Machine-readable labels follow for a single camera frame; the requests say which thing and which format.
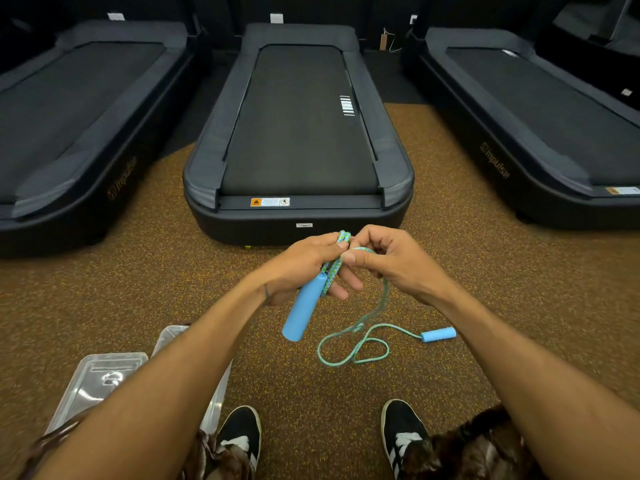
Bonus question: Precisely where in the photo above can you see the brown hanging tag with cord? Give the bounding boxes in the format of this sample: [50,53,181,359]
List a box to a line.
[379,28,403,54]

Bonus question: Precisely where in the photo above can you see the person's left hand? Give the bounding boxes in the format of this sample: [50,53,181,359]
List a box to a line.
[260,233,365,306]

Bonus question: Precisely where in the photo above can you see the person's black shoe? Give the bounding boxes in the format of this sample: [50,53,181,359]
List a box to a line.
[214,405,263,474]
[380,399,432,480]

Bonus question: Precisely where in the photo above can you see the dark grey treadmill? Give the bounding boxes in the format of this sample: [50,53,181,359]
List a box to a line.
[0,20,212,260]
[534,0,640,111]
[402,27,640,231]
[182,23,415,247]

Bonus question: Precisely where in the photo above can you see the person's right forearm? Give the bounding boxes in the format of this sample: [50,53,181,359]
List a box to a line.
[429,285,640,480]

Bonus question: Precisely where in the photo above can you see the person's black right shoe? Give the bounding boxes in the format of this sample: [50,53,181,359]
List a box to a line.
[380,399,432,480]

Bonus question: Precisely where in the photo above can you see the person's black left shoe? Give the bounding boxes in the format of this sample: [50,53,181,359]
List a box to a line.
[214,405,263,474]

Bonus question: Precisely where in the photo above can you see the clear plastic storage box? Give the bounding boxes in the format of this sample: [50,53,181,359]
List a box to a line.
[150,323,234,436]

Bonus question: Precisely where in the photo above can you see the person's right hand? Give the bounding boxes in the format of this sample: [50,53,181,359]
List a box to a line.
[341,225,454,306]

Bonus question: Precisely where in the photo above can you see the clear plastic box lid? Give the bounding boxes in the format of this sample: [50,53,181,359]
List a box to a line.
[45,352,150,436]

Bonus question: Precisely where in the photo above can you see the person's left forearm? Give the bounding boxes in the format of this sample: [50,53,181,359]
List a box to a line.
[30,275,276,480]

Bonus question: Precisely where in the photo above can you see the teal jump rope blue handles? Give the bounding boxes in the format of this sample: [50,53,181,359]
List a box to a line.
[281,230,458,368]

